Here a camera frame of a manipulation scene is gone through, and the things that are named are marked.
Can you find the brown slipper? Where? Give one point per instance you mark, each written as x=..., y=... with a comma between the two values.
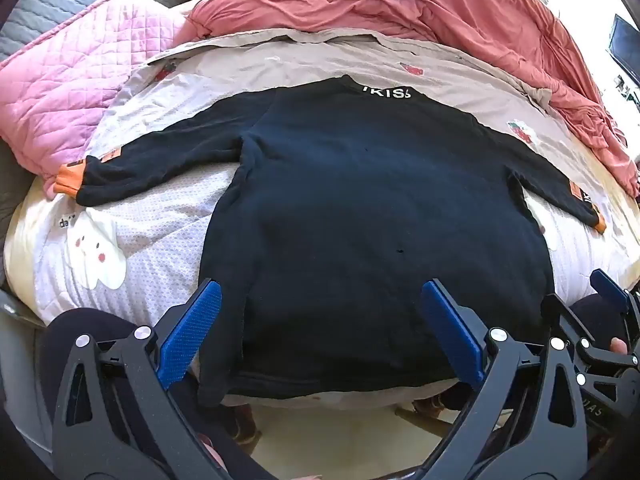
x=242, y=422
x=429, y=405

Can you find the person's right hand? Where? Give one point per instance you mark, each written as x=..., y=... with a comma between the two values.
x=620, y=345

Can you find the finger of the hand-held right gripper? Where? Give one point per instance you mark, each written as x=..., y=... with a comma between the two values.
x=609, y=286
x=565, y=317

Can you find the pink quilted blanket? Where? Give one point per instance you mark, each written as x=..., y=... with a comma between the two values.
x=75, y=75

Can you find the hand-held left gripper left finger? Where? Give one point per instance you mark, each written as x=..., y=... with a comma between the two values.
x=200, y=320

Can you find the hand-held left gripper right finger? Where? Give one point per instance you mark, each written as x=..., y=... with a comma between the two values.
x=450, y=320

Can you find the person's left leg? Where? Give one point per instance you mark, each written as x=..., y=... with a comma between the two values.
x=90, y=325

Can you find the black sweater with orange cuffs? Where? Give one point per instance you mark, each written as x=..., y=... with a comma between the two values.
x=350, y=210

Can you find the salmon pink blanket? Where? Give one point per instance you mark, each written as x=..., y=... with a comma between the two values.
x=450, y=5

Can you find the black flat screen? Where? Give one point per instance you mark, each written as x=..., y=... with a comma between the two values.
x=625, y=45

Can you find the printed beige lavender quilt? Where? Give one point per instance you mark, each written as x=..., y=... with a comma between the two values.
x=150, y=240

